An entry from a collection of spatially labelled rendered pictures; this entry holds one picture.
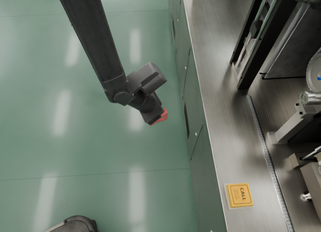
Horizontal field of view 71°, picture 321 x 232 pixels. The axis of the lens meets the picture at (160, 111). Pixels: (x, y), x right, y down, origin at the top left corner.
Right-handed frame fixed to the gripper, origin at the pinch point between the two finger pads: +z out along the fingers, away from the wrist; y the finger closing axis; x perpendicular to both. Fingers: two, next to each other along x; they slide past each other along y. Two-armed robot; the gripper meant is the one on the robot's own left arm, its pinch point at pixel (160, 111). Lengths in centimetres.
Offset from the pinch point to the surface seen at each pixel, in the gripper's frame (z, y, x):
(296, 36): 19, 2, -52
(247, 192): 18.2, -33.5, -7.2
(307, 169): 19.8, -36.3, -26.1
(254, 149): 26.6, -22.2, -17.2
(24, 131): 51, 88, 123
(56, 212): 55, 15, 115
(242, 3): 51, 51, -60
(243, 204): 16.5, -35.9, -4.3
